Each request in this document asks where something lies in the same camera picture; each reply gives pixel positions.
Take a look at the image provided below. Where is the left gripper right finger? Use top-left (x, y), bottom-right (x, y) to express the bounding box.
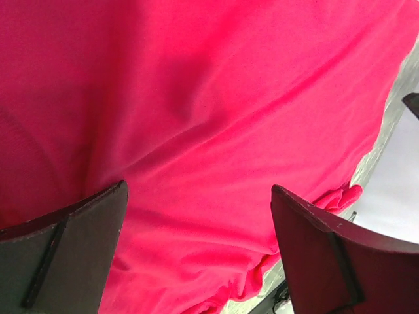
top-left (271, 186), bottom-right (418, 314)

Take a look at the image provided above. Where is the magenta t shirt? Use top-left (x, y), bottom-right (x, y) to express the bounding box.
top-left (1, 1), bottom-right (418, 313)

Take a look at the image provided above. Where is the black base beam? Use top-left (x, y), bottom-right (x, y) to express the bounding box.
top-left (249, 280), bottom-right (291, 314)

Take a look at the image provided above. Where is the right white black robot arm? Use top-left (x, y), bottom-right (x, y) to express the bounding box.
top-left (402, 92), bottom-right (419, 120)

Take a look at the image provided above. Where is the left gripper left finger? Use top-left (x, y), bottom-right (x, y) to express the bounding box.
top-left (1, 181), bottom-right (128, 314)

